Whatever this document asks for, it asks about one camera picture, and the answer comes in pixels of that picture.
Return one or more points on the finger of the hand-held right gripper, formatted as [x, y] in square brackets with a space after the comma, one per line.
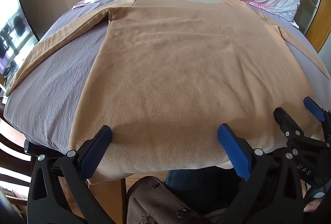
[314, 108]
[284, 119]

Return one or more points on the person's right hand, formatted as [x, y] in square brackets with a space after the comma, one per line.
[310, 204]

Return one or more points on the glass window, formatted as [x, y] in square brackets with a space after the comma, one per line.
[13, 32]

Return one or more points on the grey bed sheet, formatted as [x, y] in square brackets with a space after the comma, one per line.
[59, 79]

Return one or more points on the tan long-sleeved shirt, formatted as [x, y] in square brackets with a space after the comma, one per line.
[168, 71]

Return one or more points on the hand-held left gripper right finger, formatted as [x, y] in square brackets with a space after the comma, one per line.
[234, 151]

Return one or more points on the wooden headboard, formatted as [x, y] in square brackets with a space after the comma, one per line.
[318, 30]

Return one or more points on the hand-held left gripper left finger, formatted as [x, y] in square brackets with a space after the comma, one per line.
[96, 150]

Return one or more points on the brown bag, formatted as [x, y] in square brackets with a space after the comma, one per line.
[155, 200]

